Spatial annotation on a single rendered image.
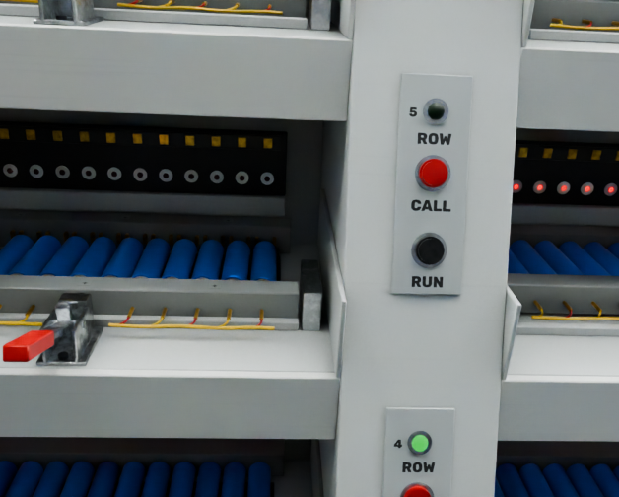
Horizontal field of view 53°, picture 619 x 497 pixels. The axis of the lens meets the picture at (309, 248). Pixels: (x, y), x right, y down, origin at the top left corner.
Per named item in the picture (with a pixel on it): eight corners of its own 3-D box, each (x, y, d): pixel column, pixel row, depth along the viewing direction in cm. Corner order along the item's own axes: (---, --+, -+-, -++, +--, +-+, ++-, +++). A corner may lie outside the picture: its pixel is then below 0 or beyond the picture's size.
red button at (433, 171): (447, 187, 35) (449, 159, 35) (419, 186, 35) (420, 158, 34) (443, 187, 36) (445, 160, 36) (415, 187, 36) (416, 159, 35)
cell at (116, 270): (144, 258, 49) (125, 299, 43) (119, 258, 49) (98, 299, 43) (142, 237, 48) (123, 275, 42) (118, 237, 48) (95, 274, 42)
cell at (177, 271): (197, 260, 49) (185, 300, 43) (173, 259, 49) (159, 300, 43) (196, 239, 48) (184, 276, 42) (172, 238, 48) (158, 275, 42)
